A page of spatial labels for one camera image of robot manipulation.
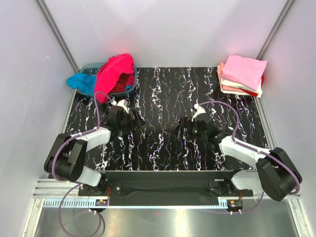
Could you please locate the aluminium front rail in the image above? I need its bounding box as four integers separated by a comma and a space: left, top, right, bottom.
32, 179, 302, 199

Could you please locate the red folded t-shirt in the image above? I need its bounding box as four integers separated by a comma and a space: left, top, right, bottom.
242, 75, 265, 98

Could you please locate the dark red t-shirt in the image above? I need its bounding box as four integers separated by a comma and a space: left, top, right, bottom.
111, 73, 135, 93

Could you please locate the peach folded t-shirt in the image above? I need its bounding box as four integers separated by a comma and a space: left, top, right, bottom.
217, 62, 249, 96

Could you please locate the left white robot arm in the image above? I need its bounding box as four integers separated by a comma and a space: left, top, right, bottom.
43, 106, 146, 193

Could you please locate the white slotted cable duct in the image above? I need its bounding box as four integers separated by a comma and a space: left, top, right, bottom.
43, 198, 229, 208

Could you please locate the magenta t-shirt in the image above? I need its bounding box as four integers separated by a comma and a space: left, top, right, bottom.
96, 54, 134, 104

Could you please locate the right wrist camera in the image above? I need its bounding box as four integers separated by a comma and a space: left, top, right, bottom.
192, 103, 206, 121

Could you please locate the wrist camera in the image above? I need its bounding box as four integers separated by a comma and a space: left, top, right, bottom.
192, 103, 206, 121
111, 99, 129, 113

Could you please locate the light pink t-shirt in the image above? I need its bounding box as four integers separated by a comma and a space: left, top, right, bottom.
221, 55, 268, 90

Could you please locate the white folded t-shirt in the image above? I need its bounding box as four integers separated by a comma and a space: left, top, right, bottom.
222, 79, 260, 92

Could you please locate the blue t-shirt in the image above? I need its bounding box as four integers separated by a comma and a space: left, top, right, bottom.
66, 73, 119, 95

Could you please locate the left aluminium corner post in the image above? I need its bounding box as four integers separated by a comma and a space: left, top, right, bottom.
36, 0, 81, 75

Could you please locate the right aluminium corner post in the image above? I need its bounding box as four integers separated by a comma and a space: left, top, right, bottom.
256, 0, 296, 60

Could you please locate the blue plastic basket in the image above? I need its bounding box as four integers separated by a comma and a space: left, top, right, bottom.
77, 63, 138, 98

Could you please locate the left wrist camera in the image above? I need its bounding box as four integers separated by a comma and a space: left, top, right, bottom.
111, 99, 129, 113

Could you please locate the aluminium corner post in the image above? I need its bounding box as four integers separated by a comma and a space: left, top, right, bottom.
256, 0, 296, 60
36, 0, 81, 75

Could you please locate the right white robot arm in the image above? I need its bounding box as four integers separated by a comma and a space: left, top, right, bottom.
171, 117, 302, 201

